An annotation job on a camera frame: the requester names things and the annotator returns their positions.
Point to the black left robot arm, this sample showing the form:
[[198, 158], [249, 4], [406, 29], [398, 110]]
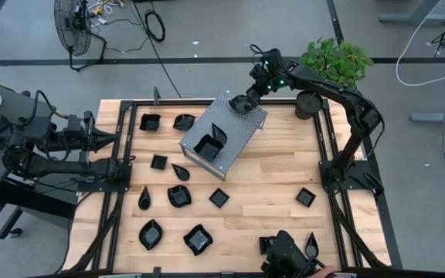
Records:
[[52, 168]]

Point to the potted green plant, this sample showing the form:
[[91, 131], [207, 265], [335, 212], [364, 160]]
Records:
[[334, 62]]

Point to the black floor fan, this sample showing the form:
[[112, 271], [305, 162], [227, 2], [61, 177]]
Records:
[[72, 27]]

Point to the large black planter box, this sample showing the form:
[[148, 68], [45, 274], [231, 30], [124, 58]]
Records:
[[198, 239]]

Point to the black aluminium table frame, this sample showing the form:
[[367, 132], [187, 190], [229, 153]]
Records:
[[176, 102]]

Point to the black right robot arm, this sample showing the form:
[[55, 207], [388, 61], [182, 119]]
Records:
[[323, 85]]

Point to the person's hand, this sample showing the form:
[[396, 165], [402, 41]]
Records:
[[325, 273]]

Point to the black small square plate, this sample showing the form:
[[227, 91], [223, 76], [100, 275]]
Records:
[[219, 197], [158, 162], [264, 245], [306, 197]]

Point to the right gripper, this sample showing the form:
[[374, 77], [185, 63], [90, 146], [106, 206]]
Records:
[[262, 83]]

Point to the black handheld device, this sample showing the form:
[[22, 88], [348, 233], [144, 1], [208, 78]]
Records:
[[286, 255]]

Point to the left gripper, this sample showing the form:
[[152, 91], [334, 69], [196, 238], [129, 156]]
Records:
[[79, 133]]

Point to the black curved bracket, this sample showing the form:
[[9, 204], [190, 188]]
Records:
[[156, 95]]

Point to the grey perforated metal rack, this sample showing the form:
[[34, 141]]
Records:
[[238, 123]]

